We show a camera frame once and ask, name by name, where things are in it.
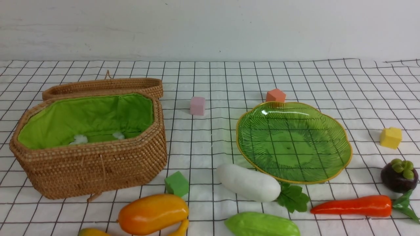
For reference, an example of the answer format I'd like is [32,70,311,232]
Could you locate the dark purple mangosteen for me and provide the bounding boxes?
[380,158,419,194]

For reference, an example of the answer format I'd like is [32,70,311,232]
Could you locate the orange carrot with leaves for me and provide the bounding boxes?
[309,190,419,224]

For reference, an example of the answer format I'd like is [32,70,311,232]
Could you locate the green glass leaf plate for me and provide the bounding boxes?
[236,102,353,184]

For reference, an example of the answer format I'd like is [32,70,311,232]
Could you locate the orange foam cube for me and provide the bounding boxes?
[265,88,286,103]

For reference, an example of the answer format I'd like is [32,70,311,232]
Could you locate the white black grid tablecloth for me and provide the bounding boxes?
[0,59,420,236]

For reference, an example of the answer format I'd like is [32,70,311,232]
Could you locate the light green cucumber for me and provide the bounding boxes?
[224,212,301,236]

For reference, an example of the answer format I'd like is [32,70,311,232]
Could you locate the yellow foam cube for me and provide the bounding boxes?
[380,127,402,149]

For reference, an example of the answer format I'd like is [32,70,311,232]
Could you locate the pink foam cube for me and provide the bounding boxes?
[190,96,206,116]

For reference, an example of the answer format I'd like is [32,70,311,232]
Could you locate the woven rattan basket lid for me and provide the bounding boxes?
[42,70,164,101]

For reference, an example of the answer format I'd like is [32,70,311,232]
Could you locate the orange mango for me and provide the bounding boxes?
[117,194,189,236]

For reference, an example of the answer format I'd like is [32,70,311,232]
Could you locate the woven rattan basket green lining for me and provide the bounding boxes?
[9,90,167,200]

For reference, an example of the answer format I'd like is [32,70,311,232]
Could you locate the white radish with leaves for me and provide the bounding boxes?
[216,163,310,213]

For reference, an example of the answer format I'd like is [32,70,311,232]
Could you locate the green foam cube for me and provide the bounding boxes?
[164,171,189,197]

